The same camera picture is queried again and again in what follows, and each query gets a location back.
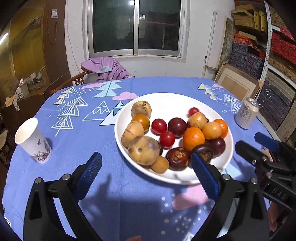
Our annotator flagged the orange mandarin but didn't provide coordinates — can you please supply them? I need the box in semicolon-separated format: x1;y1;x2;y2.
182;127;205;152
214;118;228;138

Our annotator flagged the speckled tan fruit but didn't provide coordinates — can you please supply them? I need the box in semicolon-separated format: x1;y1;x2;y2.
187;112;208;129

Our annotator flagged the red cherry tomato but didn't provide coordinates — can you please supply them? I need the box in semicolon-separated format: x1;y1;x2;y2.
159;131;175;149
188;108;199;116
151;118;167;136

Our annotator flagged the dark brown wrinkled fruit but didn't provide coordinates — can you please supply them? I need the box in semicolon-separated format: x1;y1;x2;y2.
158;141;164;156

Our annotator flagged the small tan fruit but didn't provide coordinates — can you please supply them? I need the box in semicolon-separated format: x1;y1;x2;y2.
151;156;170;174

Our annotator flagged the tan spotted fruit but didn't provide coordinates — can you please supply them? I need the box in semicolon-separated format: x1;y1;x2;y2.
128;136;159;166

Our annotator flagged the yellow orange citrus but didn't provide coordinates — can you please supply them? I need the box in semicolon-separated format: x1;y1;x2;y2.
132;114;150;133

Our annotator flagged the large tan round fruit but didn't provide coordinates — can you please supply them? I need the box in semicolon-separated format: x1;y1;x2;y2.
121;120;144;148

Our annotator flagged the person's right hand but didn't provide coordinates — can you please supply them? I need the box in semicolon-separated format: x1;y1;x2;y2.
267;202;279;232

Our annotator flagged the tan leather wallet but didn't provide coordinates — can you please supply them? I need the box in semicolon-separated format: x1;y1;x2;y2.
261;147;274;162

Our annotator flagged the white beverage can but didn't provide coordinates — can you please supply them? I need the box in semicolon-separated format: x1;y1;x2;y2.
235;97;259;130

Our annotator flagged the dark red plum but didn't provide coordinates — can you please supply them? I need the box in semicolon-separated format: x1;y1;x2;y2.
208;137;226;158
168;118;187;138

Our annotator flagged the dark brown chestnut fruit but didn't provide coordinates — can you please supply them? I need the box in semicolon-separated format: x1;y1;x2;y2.
166;147;190;171

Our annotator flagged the white paper cup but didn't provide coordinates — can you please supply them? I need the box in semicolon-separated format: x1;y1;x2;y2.
15;118;52;164

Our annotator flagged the shelf with patterned boxes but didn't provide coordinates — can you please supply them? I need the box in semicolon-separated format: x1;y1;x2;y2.
207;1;295;142

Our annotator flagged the blue patterned tablecloth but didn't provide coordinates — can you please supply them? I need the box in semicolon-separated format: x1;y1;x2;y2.
2;77;267;240

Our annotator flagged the white oval plate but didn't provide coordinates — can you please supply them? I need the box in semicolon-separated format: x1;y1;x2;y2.
114;93;222;185

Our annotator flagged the brown round fruit on plate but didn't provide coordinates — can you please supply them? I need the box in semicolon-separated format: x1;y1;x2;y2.
132;100;152;118

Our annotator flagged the wooden chair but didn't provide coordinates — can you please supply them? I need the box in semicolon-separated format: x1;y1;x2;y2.
49;66;93;94

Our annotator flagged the wooden glass cabinet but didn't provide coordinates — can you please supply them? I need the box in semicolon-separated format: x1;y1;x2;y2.
0;0;71;98

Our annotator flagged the purple cloth on chair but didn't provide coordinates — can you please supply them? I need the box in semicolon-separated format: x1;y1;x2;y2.
81;57;134;82

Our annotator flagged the aluminium frame window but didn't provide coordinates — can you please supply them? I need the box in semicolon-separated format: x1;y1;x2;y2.
86;1;190;62

